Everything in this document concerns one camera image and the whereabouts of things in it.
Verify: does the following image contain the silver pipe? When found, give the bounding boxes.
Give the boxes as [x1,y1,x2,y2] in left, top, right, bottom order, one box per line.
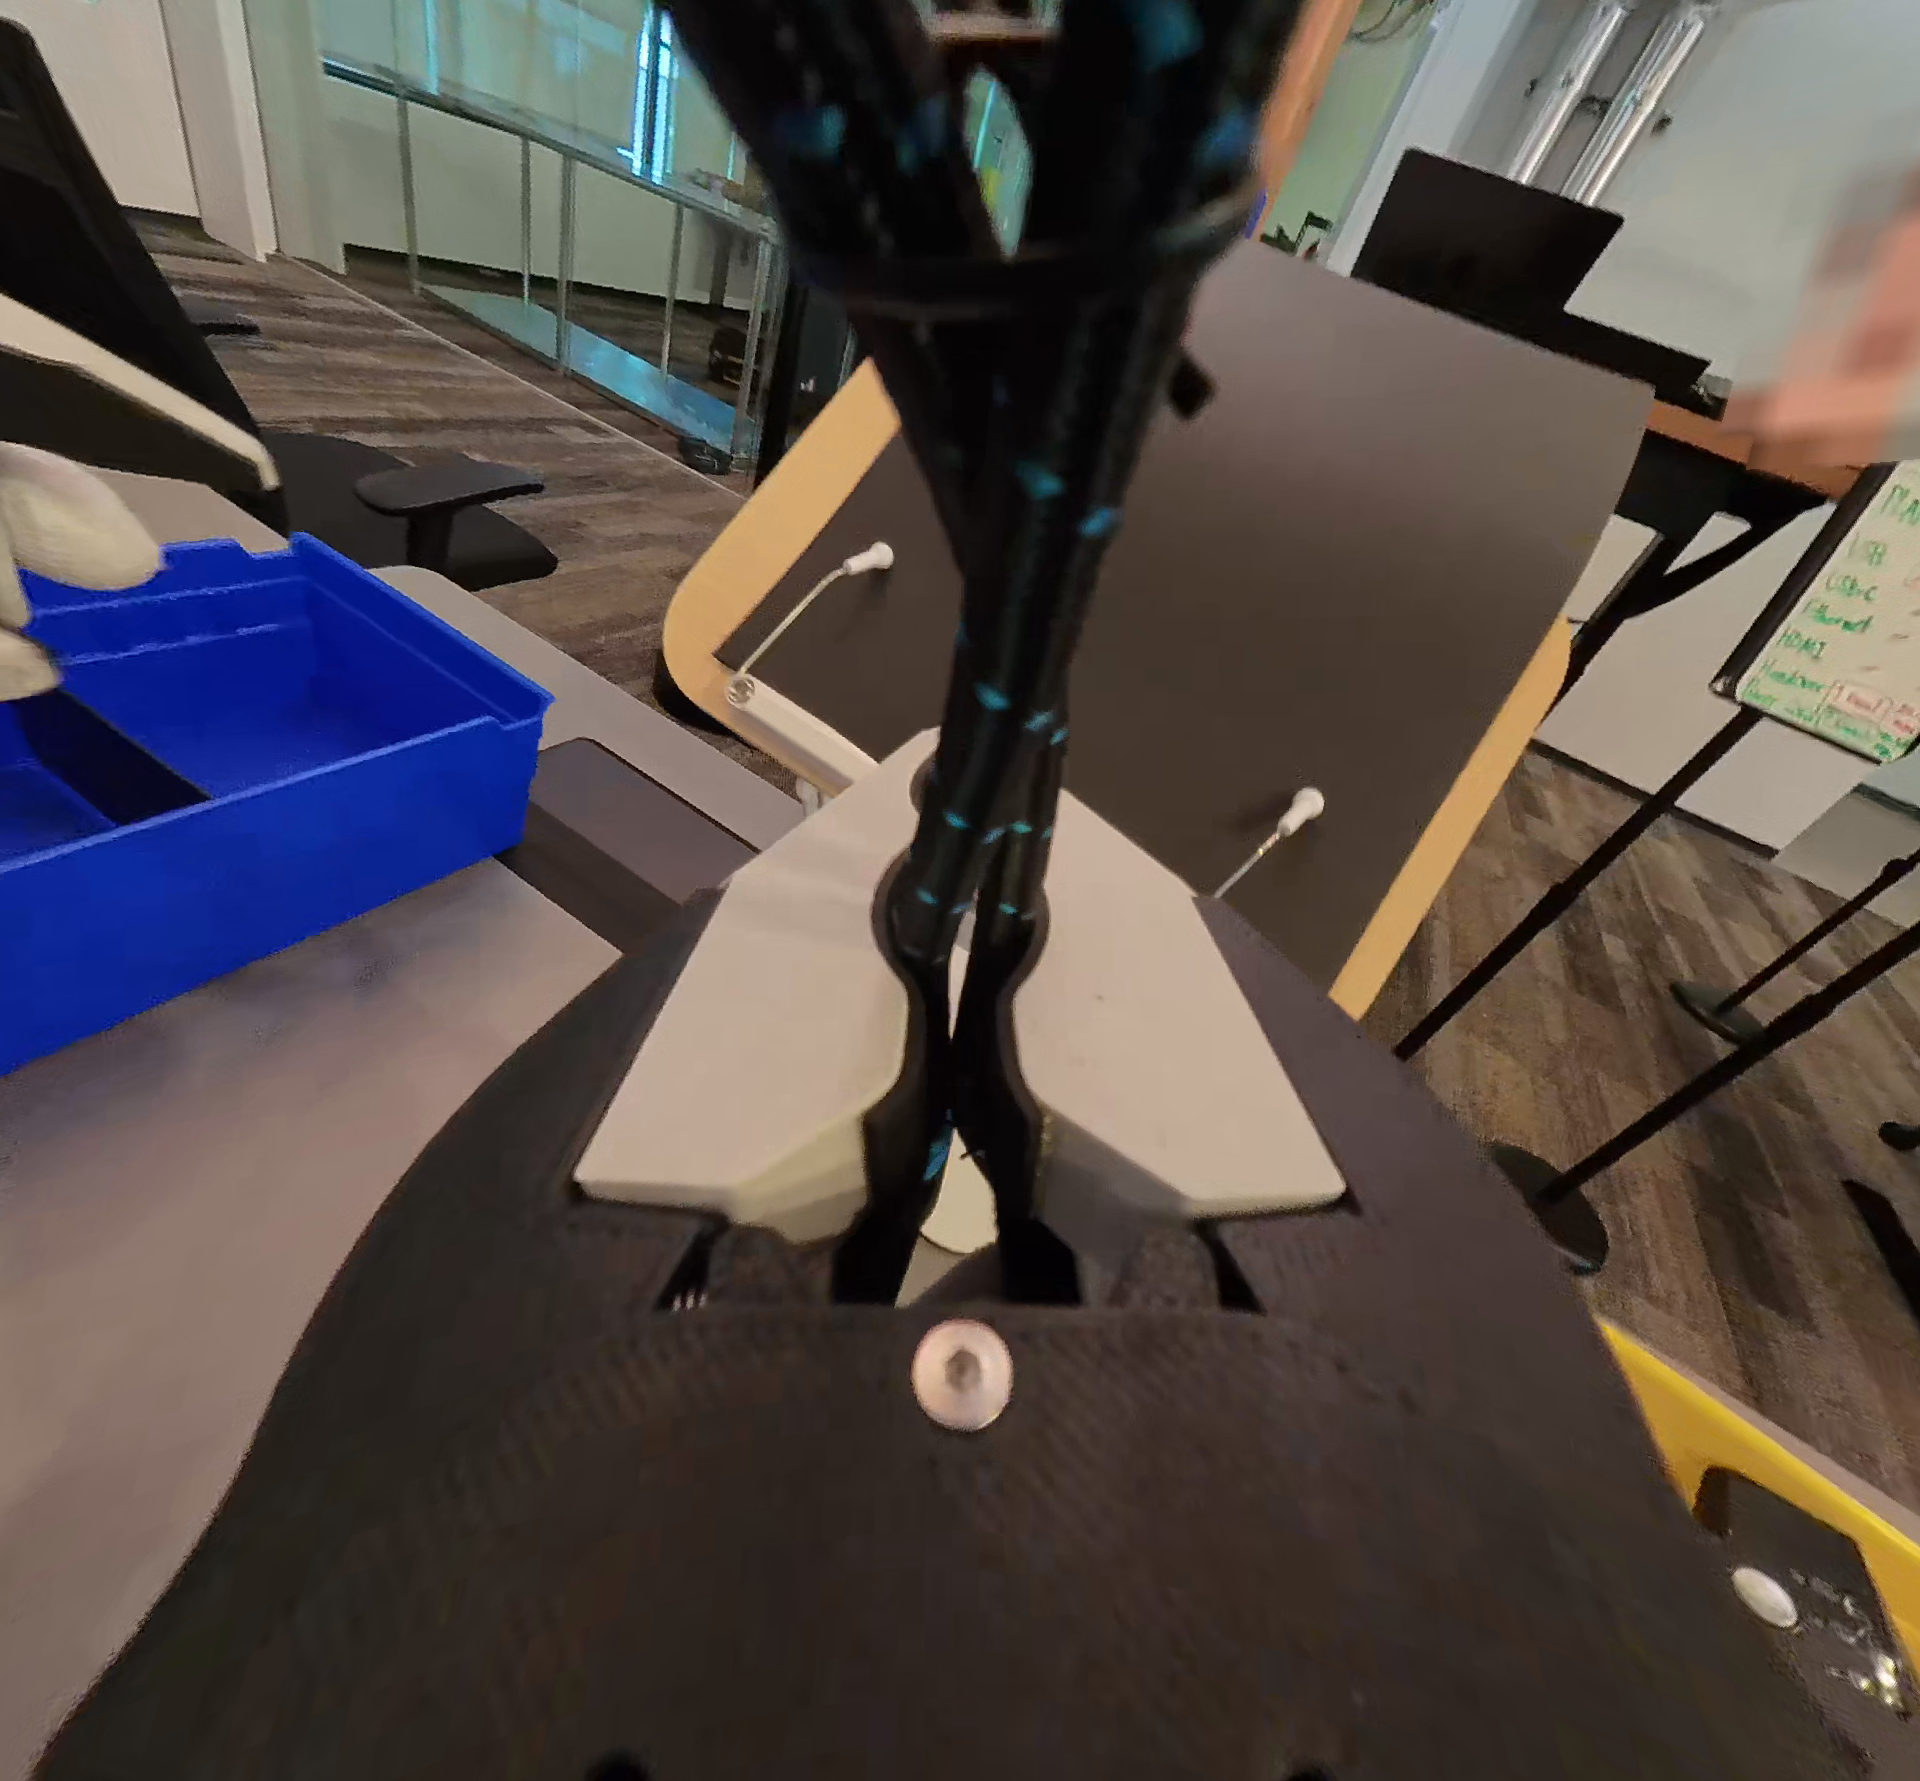
[1500,0,1688,184]
[1581,0,1796,207]

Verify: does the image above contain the black monitor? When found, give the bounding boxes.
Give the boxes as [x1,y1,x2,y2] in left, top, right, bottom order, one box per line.
[1351,149,1629,329]

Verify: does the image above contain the white tablet stand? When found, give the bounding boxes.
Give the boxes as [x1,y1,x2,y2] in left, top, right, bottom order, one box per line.
[661,358,1578,1021]

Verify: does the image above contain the yellow plastic bin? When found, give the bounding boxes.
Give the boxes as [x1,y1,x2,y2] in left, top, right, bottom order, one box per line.
[1599,1319,1920,1781]

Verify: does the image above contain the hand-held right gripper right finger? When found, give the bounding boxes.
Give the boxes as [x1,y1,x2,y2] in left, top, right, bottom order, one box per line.
[961,775,1349,1223]

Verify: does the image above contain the blue plastic bin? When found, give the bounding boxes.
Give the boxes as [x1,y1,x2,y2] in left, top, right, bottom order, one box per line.
[0,534,555,1077]

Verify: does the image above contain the glass railing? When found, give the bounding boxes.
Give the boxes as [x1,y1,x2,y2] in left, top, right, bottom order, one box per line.
[307,55,790,471]

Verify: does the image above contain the black bin divider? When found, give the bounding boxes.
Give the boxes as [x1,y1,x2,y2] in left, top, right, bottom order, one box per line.
[0,693,212,828]

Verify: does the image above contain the wooden column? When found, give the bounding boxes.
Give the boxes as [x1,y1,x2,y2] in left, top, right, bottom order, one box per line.
[1257,0,1423,244]

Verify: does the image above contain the blue-flecked black braided cable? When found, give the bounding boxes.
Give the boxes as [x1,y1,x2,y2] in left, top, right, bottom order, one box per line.
[562,0,1361,1303]

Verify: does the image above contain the whiteboard with green writing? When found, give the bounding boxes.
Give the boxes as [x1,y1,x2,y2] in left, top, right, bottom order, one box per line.
[1393,457,1920,1062]

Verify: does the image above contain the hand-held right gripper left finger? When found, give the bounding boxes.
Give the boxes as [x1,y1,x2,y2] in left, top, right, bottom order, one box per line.
[575,731,963,1237]

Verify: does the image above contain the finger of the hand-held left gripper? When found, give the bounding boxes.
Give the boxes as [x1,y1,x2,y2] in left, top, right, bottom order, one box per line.
[0,293,289,535]

